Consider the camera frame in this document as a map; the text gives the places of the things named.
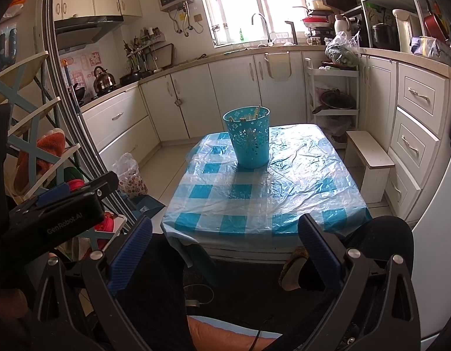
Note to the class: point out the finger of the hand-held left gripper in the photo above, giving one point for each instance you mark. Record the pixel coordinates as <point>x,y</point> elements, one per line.
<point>106,184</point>
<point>53,193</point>

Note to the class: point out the dark framed cutting board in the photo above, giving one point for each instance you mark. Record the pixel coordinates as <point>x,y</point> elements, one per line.
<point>163,56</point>

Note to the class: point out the chrome sink faucet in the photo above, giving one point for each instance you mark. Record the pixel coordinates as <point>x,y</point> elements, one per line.
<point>265,25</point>

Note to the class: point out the white rolling storage cart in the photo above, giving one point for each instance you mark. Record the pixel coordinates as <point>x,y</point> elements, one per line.
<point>311,95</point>

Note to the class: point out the black range hood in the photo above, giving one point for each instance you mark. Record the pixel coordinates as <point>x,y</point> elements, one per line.
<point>86,29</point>

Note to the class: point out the small mug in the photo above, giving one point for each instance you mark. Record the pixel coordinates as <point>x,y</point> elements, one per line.
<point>312,41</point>

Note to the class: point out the white thermos jug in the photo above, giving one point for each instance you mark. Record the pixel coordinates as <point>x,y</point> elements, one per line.
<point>340,31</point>

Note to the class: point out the black cooking pot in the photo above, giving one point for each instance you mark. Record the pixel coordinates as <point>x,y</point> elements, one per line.
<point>382,36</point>

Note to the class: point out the floral plastic bag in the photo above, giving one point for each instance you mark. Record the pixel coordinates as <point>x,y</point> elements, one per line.
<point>132,179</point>

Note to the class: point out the plastic bag of vegetables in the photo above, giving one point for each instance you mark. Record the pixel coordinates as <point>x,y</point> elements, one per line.
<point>340,53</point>

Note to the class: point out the blue flat box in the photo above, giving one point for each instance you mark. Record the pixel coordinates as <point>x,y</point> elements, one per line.
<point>148,208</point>

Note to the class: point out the red frying pan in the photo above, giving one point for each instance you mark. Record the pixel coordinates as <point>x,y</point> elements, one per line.
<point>435,25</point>

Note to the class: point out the black drinking water tap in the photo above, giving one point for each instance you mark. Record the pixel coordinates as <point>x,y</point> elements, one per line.
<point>292,33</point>

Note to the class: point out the red and pink items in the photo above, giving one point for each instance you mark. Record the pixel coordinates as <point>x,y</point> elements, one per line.
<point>109,223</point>

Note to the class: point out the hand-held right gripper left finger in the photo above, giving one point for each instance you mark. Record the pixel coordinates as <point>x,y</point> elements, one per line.
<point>130,252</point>

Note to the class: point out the black frying pan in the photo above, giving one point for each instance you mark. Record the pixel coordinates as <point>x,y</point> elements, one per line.
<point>130,78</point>

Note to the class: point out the orange plush cloth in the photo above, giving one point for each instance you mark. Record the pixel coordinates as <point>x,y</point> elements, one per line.
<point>46,146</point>

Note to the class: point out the steel kettle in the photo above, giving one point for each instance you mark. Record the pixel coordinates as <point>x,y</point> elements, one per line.
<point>104,80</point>

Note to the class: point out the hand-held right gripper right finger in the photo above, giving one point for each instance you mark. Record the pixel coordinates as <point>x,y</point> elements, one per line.
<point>320,252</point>

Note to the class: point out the white base cabinets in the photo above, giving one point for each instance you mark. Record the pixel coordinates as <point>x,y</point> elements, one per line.
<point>196,102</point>

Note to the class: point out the bundle of wooden chopsticks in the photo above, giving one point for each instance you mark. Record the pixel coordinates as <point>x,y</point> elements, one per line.
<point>257,111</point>

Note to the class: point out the kitchen window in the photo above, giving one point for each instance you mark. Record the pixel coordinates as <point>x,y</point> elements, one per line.
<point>247,3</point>

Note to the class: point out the tissue pack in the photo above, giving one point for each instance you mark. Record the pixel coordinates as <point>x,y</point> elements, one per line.
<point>426,46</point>

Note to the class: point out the wall utensil rack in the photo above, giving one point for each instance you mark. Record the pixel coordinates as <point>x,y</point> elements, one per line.
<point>141,45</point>

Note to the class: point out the stack of dishes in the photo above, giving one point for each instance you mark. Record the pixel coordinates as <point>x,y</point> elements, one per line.
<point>316,18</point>

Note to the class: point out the person's left hand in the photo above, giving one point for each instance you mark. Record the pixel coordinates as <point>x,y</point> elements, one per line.
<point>9,303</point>

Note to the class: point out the grey sliding door frame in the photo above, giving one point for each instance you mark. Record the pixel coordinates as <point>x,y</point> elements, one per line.
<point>64,124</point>

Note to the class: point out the patterned slipper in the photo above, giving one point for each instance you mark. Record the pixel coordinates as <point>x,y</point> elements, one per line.
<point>293,267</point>

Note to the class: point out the white over-door hanger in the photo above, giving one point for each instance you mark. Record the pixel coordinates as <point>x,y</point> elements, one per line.
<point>276,67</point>

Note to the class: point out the black wok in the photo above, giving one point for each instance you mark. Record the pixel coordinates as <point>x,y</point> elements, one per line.
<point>336,100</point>

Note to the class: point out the white electric thermos pot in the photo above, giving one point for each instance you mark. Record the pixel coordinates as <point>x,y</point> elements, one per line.
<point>404,31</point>

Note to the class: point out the pink wall stickers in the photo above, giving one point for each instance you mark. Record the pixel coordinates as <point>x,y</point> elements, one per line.
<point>81,69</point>

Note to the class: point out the teal perforated plastic basket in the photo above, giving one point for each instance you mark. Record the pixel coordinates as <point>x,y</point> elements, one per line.
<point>249,146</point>

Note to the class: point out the white refrigerator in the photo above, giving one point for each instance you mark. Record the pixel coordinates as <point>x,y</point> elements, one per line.
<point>441,263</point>

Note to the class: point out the white step stool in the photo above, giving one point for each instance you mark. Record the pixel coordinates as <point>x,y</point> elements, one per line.
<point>371,161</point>

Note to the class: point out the white drawer unit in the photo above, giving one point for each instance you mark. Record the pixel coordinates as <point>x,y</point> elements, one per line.
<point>415,135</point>

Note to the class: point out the white and blue shelf rack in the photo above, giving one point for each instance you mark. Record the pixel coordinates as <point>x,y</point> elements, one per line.
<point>13,65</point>

